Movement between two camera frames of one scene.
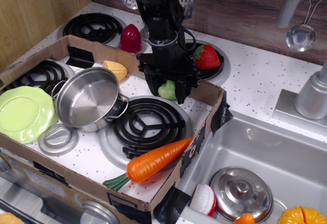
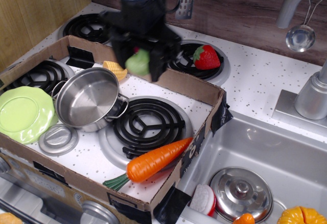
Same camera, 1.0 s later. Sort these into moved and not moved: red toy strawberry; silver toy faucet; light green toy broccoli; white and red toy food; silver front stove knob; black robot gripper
Moved: light green toy broccoli; black robot gripper
Not moved: white and red toy food; silver front stove knob; red toy strawberry; silver toy faucet
